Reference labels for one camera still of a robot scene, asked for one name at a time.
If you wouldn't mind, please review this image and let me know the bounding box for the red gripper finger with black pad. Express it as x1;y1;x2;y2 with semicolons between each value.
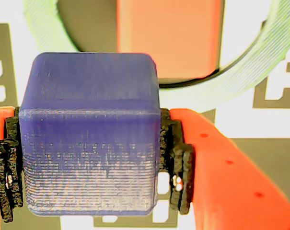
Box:
159;108;290;230
0;106;24;230

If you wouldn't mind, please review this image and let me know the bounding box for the blue cube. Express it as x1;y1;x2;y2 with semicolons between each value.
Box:
18;52;162;216

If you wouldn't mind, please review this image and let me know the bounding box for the red cube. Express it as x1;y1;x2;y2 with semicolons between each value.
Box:
116;0;223;80

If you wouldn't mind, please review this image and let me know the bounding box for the black white marker checkerboard mat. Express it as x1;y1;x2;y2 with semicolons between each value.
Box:
0;0;290;230

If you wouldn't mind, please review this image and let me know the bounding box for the green flat ring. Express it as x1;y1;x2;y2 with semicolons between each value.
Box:
22;0;290;113

